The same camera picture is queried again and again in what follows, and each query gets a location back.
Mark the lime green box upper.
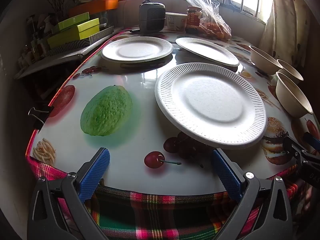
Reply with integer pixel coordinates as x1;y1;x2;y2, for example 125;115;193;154
52;12;89;34

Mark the beige pulp bowl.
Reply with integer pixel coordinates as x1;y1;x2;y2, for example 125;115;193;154
249;46;283;75
276;71;313;118
277;59;304;84

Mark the lime green box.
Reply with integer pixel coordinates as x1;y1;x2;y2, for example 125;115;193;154
47;18;100;49
52;12;89;34

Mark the white plastic tub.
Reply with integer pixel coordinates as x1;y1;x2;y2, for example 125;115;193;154
165;12;187;31

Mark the striped grey flat box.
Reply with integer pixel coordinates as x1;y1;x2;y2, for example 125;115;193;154
48;26;114;56

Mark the lime green box lower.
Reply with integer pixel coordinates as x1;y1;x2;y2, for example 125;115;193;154
47;18;100;49

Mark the orange storage box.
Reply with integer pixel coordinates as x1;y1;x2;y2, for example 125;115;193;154
68;0;118;17

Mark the red label glass jar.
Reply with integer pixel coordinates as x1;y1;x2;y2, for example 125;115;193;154
186;5;202;29

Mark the white paper plate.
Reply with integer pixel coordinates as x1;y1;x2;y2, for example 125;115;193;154
155;62;267;150
175;37;240;67
101;36;173;63

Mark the black binder clip left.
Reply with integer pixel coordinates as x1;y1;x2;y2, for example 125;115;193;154
28;105;54;131

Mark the plastic bag of oranges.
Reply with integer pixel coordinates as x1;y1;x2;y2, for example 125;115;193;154
185;0;232;41

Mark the grey portable fan heater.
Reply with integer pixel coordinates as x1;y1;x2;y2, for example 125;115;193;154
139;0;166;34

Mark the plaid table cloth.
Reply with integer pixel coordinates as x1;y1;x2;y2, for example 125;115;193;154
25;131;312;239

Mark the grey side shelf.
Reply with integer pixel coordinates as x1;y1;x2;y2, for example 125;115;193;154
14;27;124;80

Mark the white paper plate front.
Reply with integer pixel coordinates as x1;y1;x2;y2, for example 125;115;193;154
155;62;267;150

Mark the floral beige curtain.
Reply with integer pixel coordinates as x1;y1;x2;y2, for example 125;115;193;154
259;0;311;68

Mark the fruit print table cover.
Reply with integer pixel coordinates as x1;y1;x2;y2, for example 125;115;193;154
27;27;320;197

